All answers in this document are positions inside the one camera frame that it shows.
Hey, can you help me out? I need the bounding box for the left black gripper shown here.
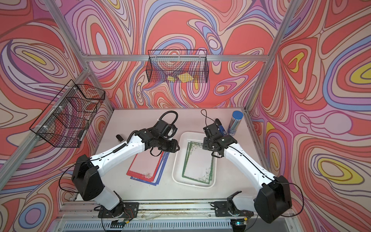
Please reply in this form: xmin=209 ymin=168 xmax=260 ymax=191
xmin=157 ymin=137 xmax=182 ymax=152

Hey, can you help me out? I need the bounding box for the green bordered stationery sheet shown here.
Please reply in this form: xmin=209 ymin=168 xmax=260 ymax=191
xmin=182 ymin=141 xmax=214 ymax=185

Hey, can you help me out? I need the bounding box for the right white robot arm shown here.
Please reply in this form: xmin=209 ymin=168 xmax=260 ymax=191
xmin=203 ymin=123 xmax=292 ymax=223

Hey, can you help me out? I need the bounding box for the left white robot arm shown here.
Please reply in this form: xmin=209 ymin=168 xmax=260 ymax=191
xmin=71 ymin=129 xmax=180 ymax=210

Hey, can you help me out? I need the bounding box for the white plastic storage tray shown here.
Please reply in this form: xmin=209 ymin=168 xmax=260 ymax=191
xmin=172 ymin=131 xmax=217 ymax=189

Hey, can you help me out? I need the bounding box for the blue stapler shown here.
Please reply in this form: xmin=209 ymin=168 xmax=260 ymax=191
xmin=215 ymin=119 xmax=227 ymax=136

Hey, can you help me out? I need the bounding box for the blue lidded pen tube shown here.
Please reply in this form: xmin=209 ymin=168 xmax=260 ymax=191
xmin=228 ymin=111 xmax=243 ymax=136

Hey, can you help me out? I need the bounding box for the black white marker pen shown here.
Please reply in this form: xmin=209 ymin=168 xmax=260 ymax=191
xmin=116 ymin=134 xmax=124 ymax=142

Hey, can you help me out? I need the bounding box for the yellow sticky note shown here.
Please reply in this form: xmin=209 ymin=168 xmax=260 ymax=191
xmin=177 ymin=72 xmax=194 ymax=83

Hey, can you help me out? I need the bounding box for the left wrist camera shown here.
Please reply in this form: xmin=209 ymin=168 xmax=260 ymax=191
xmin=155 ymin=120 xmax=178 ymax=138

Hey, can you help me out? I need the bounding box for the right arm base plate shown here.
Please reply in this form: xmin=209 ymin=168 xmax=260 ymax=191
xmin=210 ymin=201 xmax=254 ymax=218

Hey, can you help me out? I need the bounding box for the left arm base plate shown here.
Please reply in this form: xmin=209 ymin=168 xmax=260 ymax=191
xmin=98 ymin=202 xmax=139 ymax=219

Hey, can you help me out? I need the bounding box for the back black wire basket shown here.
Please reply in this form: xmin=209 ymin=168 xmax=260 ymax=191
xmin=146 ymin=49 xmax=209 ymax=83

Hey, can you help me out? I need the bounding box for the black wire basket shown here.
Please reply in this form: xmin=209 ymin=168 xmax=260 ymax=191
xmin=146 ymin=49 xmax=209 ymax=83
xmin=29 ymin=80 xmax=105 ymax=148

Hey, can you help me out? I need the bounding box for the left black wire basket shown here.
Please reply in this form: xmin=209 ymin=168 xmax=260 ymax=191
xmin=29 ymin=80 xmax=105 ymax=148

